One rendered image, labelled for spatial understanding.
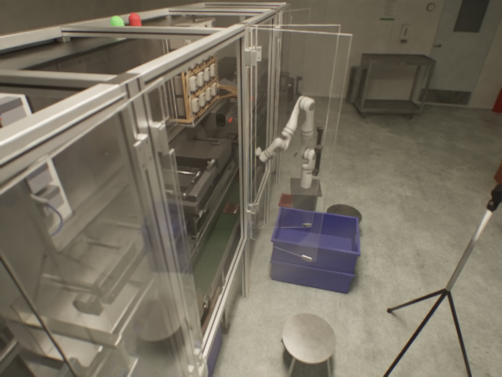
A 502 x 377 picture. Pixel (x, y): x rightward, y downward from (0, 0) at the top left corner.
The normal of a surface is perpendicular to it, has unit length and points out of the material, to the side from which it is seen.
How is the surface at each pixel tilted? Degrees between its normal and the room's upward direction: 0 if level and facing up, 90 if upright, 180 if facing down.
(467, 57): 90
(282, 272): 90
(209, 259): 2
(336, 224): 90
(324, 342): 0
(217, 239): 2
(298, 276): 90
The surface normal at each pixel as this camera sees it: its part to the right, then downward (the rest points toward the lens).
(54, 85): -0.22, 0.54
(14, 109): 0.98, 0.12
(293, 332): 0.00, -0.83
